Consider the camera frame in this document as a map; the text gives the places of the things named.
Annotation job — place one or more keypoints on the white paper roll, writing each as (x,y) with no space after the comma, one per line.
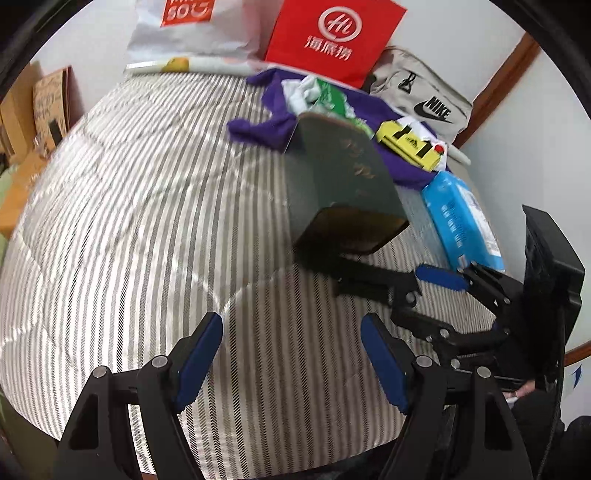
(459,156)

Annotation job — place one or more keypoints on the cardboard boxes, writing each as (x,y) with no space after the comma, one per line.
(18,189)

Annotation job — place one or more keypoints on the white yellow printed cloth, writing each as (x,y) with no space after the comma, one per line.
(178,64)

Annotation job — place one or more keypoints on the yellow mesh pouch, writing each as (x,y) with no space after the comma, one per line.
(406,143)

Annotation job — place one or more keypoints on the white knotted plastic bag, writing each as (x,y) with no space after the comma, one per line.
(298,94)

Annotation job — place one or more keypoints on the grey sling bag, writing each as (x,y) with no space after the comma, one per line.
(415,87)

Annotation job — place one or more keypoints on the red paper bag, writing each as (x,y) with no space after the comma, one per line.
(332,37)

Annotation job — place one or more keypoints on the dark green box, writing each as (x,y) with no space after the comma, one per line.
(337,175)

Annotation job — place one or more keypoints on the blue tissue pack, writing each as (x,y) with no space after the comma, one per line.
(457,217)

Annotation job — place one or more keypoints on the person's right forearm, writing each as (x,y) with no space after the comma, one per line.
(554,438)

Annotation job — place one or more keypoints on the striped bed cover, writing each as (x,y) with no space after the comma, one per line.
(138,230)

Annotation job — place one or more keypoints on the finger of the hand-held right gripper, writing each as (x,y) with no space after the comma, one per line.
(378,284)
(438,277)

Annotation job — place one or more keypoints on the green packet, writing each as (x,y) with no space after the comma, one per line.
(334,99)

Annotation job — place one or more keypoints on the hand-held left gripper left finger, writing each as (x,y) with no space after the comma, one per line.
(203,355)

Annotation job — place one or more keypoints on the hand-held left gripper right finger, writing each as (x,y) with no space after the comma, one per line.
(383,364)

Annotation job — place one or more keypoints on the purple towel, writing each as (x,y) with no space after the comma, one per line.
(277,124)

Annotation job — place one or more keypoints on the wooden door frame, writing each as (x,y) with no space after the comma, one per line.
(503,83)

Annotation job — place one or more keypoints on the white plastic shopping bag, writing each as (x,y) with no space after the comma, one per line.
(194,32)

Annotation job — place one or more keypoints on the white tomato print snack packet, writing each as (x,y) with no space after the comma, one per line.
(438,148)

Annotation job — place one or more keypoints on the brown patterned box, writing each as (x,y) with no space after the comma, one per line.
(51,106)

